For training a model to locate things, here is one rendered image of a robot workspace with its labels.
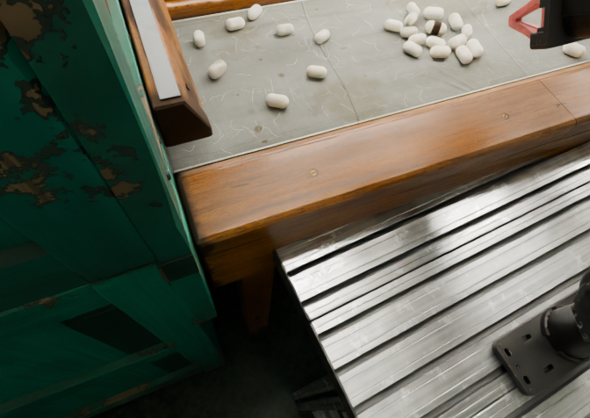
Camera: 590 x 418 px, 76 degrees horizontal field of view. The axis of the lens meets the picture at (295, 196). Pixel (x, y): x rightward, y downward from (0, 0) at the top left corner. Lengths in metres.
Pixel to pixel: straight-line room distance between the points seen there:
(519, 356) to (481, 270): 0.12
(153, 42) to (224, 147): 0.15
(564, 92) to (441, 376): 0.48
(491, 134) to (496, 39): 0.27
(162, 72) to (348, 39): 0.37
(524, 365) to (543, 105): 0.38
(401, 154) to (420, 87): 0.17
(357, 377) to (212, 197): 0.28
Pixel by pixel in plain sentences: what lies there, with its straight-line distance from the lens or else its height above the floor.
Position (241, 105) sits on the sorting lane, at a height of 0.74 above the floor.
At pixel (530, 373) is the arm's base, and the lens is 0.59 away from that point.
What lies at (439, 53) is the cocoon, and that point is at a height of 0.75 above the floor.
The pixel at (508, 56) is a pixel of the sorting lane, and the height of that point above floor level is 0.74.
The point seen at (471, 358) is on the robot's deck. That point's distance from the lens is 0.57.
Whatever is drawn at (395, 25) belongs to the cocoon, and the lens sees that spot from 0.75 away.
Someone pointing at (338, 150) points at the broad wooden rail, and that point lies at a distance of 0.51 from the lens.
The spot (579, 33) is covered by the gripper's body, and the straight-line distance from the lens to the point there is 0.58.
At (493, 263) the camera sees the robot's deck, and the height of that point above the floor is 0.67.
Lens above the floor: 1.17
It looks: 60 degrees down
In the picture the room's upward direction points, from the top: 10 degrees clockwise
